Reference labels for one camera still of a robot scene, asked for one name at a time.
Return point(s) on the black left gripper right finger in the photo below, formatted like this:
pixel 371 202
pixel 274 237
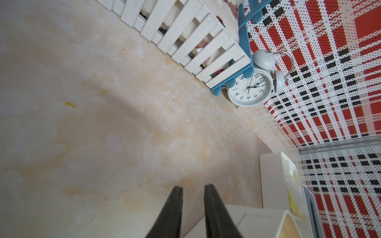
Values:
pixel 218 222

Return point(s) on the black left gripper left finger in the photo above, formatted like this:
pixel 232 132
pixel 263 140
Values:
pixel 168 223

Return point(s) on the bamboo tissue box lid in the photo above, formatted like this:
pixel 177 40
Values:
pixel 263 223

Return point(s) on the yellow tissue paper pack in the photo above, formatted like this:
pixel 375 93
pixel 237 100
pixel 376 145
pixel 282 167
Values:
pixel 296 198

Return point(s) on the white tissue box upright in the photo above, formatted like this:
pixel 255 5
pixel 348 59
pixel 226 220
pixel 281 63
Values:
pixel 274 192

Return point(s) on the grey tissue box lid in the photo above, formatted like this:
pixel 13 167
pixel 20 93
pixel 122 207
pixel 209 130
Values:
pixel 313 213

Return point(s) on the white alarm clock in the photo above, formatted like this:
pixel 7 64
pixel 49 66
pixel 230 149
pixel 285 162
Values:
pixel 249 91

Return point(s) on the blue white toy crib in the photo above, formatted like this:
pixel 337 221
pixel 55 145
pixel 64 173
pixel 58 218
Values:
pixel 238 55

